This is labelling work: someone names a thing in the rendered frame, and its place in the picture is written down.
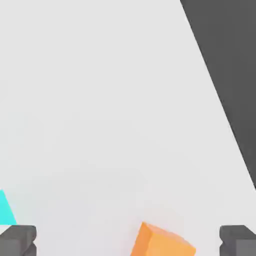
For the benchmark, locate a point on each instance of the small orange cube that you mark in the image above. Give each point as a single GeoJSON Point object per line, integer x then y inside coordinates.
{"type": "Point", "coordinates": [162, 242]}

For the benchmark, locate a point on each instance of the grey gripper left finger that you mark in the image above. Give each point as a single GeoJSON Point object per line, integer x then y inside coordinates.
{"type": "Point", "coordinates": [17, 241]}

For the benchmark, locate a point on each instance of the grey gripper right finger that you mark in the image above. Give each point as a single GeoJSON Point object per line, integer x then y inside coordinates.
{"type": "Point", "coordinates": [239, 242]}

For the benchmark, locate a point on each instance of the small cyan cube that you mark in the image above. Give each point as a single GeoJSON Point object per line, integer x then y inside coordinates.
{"type": "Point", "coordinates": [5, 212]}

